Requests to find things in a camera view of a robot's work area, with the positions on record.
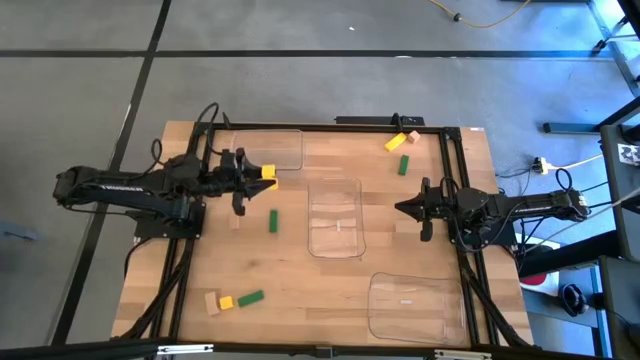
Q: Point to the black standing desk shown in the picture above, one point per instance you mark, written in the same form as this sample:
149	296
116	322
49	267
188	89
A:
570	128

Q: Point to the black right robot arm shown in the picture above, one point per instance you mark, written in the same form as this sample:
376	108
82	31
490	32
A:
525	204

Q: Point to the black white marker tag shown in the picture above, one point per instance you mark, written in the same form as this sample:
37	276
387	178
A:
629	154

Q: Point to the black frame crossbeam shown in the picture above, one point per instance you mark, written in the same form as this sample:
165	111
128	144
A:
75	350

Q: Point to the black side desk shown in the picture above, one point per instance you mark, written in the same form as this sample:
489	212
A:
617	200

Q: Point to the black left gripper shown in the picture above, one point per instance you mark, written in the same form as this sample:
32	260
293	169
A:
227	181

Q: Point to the long yellow wooden block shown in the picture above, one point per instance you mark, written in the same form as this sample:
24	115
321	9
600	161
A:
395	142

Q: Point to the small yellow wooden cube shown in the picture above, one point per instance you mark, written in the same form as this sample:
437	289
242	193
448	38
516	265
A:
226	302

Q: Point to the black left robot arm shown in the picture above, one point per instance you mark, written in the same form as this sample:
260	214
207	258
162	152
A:
125	180

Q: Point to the clear plastic tray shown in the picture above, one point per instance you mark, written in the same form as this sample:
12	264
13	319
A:
420	320
280	147
335	240

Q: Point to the black cabinet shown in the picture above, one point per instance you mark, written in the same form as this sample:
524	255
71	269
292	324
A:
620	300

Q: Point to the black aluminium table frame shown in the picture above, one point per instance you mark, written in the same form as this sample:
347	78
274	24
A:
300	127

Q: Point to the green wooden block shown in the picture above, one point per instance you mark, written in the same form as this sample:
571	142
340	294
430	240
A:
273	220
403	164
250	298

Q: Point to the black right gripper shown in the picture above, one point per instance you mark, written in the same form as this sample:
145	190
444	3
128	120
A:
437	205

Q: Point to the white yellow power strip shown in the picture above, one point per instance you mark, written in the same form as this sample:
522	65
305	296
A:
540	165

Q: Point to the black headphones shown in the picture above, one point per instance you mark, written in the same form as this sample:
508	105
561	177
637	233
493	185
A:
574	299

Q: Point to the natural wood block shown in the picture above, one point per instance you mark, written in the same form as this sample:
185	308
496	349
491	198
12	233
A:
234	221
211	303

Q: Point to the small natural wood cube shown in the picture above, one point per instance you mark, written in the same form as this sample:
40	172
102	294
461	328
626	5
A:
413	136

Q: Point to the red round object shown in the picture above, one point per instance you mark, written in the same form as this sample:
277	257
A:
534	279

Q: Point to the black floor bar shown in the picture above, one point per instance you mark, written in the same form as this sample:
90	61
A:
570	255

